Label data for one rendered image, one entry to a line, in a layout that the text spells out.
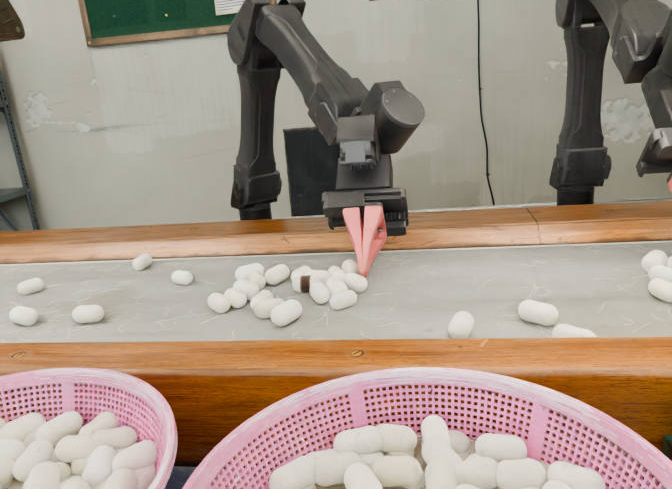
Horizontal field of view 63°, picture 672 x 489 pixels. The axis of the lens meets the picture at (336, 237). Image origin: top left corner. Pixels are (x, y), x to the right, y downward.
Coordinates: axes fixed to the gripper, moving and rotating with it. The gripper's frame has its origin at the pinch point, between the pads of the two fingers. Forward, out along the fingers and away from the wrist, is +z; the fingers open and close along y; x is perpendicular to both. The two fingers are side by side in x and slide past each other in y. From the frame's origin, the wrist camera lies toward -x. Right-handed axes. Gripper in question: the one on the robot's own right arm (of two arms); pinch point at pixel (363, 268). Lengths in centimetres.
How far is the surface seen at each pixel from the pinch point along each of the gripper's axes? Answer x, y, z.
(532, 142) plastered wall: 143, 53, -146
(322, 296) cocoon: -3.2, -3.9, 5.1
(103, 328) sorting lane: -5.6, -27.0, 9.6
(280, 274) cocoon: 0.8, -10.2, 0.0
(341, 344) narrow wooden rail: -12.7, 0.4, 14.4
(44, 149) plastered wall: 124, -185, -147
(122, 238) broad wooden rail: 9.1, -39.1, -11.9
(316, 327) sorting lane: -5.5, -3.6, 9.7
